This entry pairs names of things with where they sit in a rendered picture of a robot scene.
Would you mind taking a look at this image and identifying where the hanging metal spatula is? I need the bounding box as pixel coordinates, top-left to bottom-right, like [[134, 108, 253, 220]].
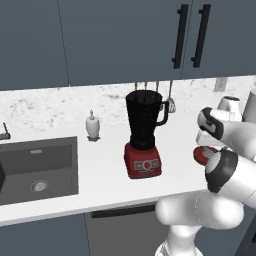
[[166, 79, 177, 114]]

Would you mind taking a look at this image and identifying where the grey dishwasher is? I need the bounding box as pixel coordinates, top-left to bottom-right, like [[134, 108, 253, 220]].
[[84, 201, 174, 256]]

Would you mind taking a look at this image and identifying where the black tap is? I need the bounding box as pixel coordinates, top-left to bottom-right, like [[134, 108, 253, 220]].
[[0, 122, 12, 141]]

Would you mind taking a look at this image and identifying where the dark grey sink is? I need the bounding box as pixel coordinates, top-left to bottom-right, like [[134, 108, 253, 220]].
[[0, 135, 80, 207]]

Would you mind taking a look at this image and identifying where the red round blender lid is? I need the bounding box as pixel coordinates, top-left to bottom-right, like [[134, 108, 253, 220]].
[[192, 145, 220, 166]]

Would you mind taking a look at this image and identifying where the red blender with black jug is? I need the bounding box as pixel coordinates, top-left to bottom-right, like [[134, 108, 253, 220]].
[[123, 89, 171, 180]]

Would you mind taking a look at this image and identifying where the white small appliance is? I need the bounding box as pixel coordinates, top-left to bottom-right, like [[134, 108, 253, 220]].
[[217, 95, 243, 123]]

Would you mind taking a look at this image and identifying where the black dishwasher handle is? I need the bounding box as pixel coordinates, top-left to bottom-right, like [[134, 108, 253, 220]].
[[90, 203, 158, 220]]

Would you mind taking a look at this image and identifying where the blue-grey lower cupboard door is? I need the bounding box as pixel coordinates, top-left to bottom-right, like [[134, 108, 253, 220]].
[[0, 213, 92, 256]]

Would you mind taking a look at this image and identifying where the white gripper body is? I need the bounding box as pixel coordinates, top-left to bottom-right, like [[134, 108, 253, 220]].
[[195, 129, 222, 148]]

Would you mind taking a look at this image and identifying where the black cupboard handle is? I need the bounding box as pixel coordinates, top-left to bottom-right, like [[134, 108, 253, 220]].
[[171, 3, 190, 70], [190, 3, 212, 69]]

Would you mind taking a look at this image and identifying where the white soap dispenser bottle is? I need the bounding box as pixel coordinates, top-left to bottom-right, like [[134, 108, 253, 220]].
[[85, 109, 101, 143]]

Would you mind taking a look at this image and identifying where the blue-grey cupboard door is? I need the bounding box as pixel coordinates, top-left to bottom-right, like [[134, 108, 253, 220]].
[[181, 0, 256, 80], [0, 0, 70, 92], [0, 213, 92, 256], [57, 0, 193, 87]]

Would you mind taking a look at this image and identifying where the white wall socket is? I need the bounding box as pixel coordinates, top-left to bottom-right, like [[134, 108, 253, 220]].
[[213, 77, 228, 93]]

